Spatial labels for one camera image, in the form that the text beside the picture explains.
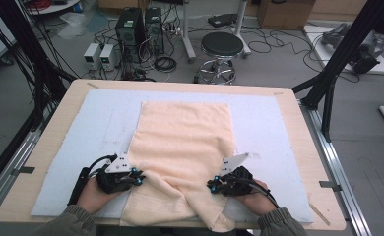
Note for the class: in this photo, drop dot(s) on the flat black device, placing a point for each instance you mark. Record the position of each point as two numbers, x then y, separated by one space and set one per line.
222 20

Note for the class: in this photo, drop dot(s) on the round white table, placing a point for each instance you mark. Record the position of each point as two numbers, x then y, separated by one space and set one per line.
55 7

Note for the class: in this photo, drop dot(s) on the person's right hand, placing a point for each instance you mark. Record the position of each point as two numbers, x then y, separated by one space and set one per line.
257 201

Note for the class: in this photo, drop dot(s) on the white power supply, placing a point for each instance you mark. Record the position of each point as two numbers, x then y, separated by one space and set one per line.
91 55
108 57

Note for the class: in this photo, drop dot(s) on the cardboard box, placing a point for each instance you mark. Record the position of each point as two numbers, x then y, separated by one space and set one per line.
285 14

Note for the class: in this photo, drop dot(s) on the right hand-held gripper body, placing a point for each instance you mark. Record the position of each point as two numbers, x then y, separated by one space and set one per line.
237 185

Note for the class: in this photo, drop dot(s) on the aluminium rail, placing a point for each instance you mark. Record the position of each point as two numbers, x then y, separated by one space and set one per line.
6 177
337 170

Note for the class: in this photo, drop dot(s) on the person's left hand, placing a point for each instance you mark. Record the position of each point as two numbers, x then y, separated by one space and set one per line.
93 198

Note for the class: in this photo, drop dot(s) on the beige terry towel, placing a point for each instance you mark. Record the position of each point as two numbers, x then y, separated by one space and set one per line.
183 141

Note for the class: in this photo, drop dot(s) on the white grid mat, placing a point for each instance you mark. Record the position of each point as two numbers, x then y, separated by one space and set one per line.
262 131

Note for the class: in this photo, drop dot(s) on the black round stool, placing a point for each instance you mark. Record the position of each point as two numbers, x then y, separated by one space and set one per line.
222 44

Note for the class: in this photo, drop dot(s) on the large black computer tower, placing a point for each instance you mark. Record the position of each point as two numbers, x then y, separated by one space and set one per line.
129 29

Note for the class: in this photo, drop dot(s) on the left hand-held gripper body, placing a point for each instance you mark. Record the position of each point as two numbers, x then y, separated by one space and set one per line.
114 180

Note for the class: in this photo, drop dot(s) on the slim black computer tower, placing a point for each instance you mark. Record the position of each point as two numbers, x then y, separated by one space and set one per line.
154 29

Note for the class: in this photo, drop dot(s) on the grey machine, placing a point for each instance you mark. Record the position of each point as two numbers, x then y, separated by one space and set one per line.
367 59

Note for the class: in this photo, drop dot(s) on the white stand leg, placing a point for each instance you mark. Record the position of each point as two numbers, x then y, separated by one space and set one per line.
186 32
241 26

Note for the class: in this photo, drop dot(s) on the white floor board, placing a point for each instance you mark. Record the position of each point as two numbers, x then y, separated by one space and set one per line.
318 49

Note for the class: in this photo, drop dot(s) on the clear plastic sheet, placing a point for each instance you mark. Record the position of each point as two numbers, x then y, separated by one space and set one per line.
73 24

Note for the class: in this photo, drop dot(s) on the black frame stand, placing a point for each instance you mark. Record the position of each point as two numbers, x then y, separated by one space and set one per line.
341 52

